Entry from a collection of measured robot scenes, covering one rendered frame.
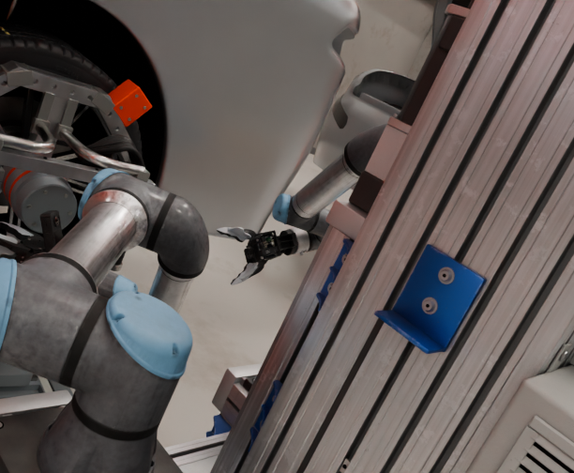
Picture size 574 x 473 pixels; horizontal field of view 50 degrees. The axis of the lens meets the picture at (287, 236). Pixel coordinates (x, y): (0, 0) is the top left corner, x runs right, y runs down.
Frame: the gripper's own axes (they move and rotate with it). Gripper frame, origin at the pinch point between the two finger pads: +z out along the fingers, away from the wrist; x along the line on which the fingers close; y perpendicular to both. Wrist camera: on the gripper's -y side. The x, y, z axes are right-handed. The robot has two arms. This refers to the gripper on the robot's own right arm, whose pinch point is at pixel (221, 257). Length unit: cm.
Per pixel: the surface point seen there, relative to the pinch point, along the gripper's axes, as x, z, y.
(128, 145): -30.6, 20.0, 8.5
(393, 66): -338, -693, -643
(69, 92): -46, 30, 7
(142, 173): -22.9, 19.2, 10.6
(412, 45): -367, -733, -624
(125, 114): -41.3, 16.8, 1.5
